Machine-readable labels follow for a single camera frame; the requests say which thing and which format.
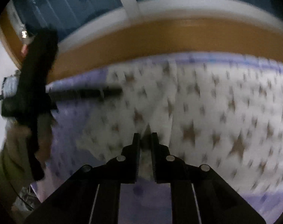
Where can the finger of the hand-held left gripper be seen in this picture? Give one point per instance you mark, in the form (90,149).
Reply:
(85,93)

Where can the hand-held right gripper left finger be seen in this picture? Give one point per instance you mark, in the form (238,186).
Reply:
(136,158)

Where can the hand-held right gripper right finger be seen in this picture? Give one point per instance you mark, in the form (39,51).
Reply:
(154,158)

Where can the white star print cloth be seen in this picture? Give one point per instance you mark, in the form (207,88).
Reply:
(202,98)

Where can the person's left hand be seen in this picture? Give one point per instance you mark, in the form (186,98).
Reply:
(44,140)

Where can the purple dotted bed sheet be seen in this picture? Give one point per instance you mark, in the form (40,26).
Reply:
(69,126)

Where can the window with white frame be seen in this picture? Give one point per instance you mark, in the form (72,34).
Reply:
(73,4)

